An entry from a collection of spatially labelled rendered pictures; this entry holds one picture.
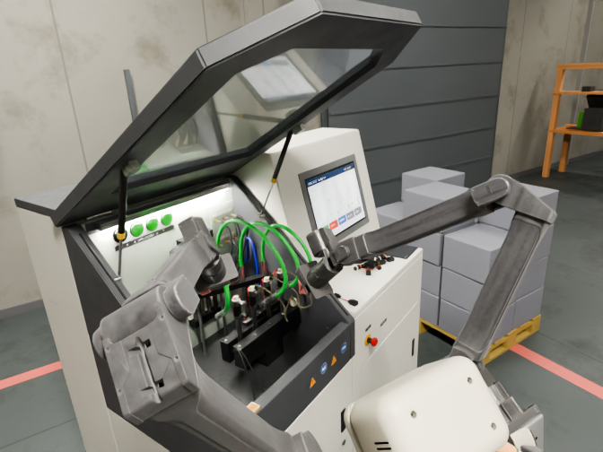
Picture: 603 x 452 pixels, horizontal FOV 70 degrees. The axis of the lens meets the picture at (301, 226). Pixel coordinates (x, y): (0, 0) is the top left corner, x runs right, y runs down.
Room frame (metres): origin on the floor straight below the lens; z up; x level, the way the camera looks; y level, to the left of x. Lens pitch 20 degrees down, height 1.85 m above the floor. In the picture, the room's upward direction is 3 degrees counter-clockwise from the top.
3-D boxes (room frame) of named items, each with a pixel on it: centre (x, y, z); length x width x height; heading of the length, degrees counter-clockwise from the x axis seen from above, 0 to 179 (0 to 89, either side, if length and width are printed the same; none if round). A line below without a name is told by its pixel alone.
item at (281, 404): (1.14, 0.04, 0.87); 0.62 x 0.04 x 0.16; 144
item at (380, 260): (1.79, -0.32, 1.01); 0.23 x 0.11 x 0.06; 144
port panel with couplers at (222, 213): (1.63, 0.30, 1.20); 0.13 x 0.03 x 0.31; 144
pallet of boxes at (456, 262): (2.89, -1.09, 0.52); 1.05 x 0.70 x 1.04; 33
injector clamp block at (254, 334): (1.38, 0.16, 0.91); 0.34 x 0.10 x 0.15; 144
